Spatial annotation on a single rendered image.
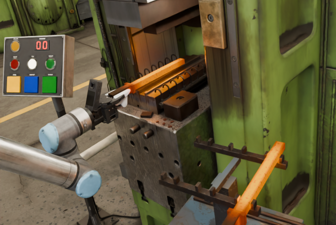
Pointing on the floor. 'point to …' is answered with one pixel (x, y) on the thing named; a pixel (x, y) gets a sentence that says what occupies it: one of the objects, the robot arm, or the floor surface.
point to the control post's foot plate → (98, 219)
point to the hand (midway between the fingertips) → (125, 89)
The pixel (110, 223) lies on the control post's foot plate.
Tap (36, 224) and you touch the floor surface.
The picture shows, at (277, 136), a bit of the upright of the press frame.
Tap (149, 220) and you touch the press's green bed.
